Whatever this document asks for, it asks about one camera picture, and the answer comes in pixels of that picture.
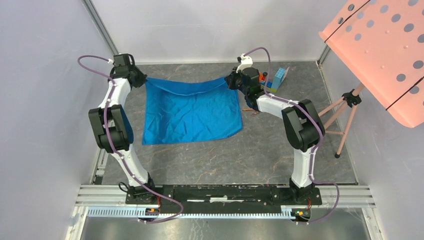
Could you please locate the blue cloth napkin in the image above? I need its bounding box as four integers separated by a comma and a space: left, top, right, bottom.
142, 77, 243, 145

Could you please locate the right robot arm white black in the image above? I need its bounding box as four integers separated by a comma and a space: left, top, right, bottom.
224, 67, 325, 204

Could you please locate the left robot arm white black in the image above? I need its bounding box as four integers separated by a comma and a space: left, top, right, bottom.
88, 53, 158, 204

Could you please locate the toy brick set colourful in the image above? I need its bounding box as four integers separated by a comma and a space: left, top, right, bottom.
259, 67, 290, 93

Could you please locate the pink perforated music stand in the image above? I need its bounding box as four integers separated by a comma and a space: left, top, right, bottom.
317, 0, 424, 159

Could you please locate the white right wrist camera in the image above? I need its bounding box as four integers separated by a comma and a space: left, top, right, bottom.
236, 54, 253, 73

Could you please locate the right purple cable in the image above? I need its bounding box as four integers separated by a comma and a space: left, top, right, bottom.
243, 46, 341, 225

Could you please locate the purple cable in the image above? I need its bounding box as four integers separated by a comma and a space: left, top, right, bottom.
77, 54, 184, 225
243, 46, 341, 225

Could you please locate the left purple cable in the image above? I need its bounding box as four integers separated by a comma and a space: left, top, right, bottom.
77, 54, 184, 225

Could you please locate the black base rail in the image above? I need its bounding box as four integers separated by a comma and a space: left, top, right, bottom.
118, 182, 323, 221

